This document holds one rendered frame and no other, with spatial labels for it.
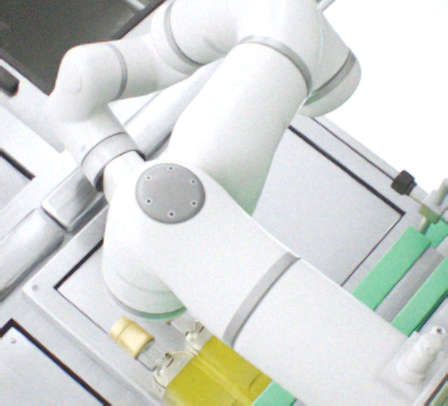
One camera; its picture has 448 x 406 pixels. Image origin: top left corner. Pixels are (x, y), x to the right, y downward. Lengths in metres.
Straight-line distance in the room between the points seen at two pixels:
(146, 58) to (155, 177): 0.55
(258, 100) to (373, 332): 0.24
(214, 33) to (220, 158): 0.32
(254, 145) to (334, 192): 0.64
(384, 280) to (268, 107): 0.34
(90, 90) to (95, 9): 0.41
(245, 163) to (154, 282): 0.13
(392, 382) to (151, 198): 0.24
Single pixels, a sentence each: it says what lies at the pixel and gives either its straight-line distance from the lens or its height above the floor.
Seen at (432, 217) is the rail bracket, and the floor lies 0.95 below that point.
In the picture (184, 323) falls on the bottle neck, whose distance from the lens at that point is 1.43.
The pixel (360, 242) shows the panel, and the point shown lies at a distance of 1.66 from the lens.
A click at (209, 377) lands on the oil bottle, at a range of 1.40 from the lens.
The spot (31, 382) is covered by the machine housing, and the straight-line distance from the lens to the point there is 1.59.
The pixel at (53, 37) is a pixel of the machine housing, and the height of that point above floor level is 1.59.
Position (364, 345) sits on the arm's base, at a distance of 0.97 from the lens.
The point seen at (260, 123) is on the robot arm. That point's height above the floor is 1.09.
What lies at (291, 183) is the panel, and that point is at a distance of 1.69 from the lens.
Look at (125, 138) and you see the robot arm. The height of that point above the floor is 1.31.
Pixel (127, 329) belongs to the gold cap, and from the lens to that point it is 1.42.
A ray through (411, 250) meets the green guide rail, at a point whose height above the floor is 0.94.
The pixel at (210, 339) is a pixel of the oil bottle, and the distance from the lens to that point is 1.41.
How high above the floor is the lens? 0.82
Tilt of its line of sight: 14 degrees up
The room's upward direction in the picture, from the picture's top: 52 degrees counter-clockwise
